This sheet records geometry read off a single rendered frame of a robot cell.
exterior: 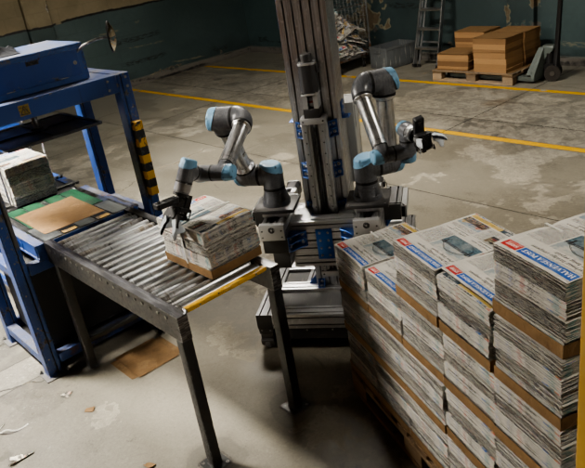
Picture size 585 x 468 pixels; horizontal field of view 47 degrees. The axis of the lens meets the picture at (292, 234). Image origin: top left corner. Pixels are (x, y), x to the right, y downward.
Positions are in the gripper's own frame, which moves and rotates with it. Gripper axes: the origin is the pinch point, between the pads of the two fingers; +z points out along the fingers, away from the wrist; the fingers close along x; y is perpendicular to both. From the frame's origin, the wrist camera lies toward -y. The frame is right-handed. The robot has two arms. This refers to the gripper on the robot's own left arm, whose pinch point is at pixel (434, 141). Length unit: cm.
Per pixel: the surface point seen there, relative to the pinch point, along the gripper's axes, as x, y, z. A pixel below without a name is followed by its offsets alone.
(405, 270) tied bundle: 42, 21, 53
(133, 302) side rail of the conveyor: 145, 29, -18
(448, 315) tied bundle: 40, 25, 82
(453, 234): 21, 14, 53
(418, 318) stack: 43, 38, 60
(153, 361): 159, 103, -84
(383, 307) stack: 48, 47, 32
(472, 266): 27, 13, 78
